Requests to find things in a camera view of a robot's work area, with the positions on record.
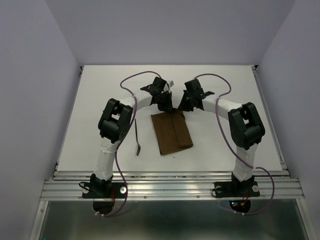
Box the brown cloth napkin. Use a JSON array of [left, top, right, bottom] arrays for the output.
[[150, 110, 193, 156]]

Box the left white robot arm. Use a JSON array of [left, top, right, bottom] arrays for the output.
[[84, 76, 174, 199]]

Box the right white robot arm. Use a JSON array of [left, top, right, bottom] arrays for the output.
[[178, 78, 266, 198]]

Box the black fork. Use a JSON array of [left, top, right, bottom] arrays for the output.
[[134, 119, 141, 156]]

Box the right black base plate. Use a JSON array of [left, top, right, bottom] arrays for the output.
[[211, 181, 261, 199]]

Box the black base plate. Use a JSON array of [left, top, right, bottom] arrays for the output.
[[211, 181, 261, 199], [79, 181, 128, 199]]

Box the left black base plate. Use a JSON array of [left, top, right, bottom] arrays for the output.
[[79, 181, 128, 199]]

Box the aluminium frame rail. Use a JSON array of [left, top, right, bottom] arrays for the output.
[[40, 169, 305, 201]]

